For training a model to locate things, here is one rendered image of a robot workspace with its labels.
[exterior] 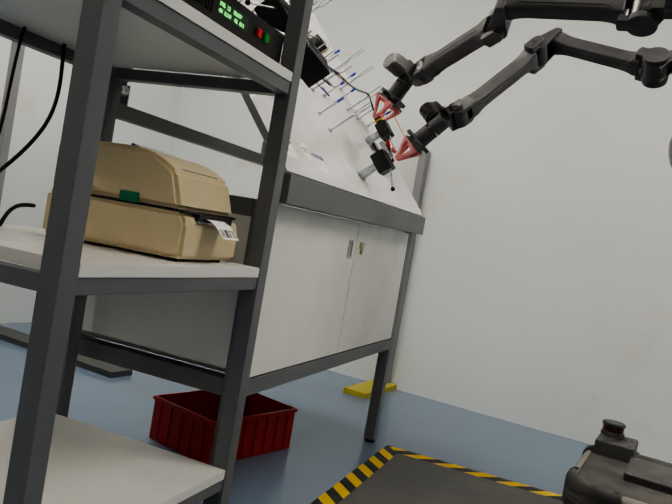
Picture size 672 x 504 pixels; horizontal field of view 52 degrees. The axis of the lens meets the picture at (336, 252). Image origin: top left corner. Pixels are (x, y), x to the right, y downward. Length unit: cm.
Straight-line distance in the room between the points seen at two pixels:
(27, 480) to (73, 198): 37
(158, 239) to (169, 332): 44
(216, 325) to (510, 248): 214
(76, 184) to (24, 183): 293
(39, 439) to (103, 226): 44
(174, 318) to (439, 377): 216
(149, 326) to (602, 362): 227
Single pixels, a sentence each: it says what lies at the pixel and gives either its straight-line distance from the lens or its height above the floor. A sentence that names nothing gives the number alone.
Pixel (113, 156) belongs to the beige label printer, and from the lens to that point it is 131.
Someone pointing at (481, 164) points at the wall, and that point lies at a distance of 355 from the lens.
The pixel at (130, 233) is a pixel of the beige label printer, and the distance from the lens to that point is 127.
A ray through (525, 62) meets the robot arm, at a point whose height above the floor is 143.
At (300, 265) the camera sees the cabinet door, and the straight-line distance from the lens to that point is 170.
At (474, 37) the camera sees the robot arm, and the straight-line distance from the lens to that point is 216.
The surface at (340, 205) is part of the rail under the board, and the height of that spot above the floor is 83.
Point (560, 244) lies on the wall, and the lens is 341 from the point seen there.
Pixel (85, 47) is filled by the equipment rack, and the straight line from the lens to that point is 98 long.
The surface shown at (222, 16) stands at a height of 109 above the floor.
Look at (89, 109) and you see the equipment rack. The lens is 96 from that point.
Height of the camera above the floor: 76
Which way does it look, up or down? 2 degrees down
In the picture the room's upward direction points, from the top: 10 degrees clockwise
